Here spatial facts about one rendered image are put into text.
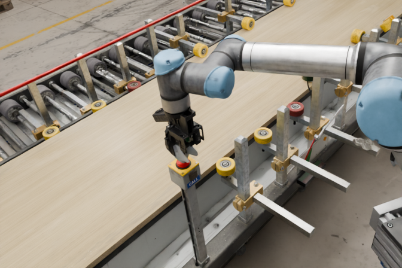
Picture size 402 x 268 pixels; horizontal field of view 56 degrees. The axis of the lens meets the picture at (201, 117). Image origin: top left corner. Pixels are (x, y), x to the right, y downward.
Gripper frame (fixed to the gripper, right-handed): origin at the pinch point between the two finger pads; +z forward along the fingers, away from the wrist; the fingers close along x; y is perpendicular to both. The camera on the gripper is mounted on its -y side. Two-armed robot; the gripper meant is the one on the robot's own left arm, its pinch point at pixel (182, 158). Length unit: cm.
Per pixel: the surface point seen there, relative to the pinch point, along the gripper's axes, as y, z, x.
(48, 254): -32, 34, -41
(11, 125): -145, 50, -15
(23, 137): -128, 50, -15
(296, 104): -13, 33, 81
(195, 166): 3.4, 2.5, 1.7
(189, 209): 1.3, 20.9, -1.7
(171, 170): -1.5, 3.3, -3.5
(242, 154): 1.8, 15.7, 24.6
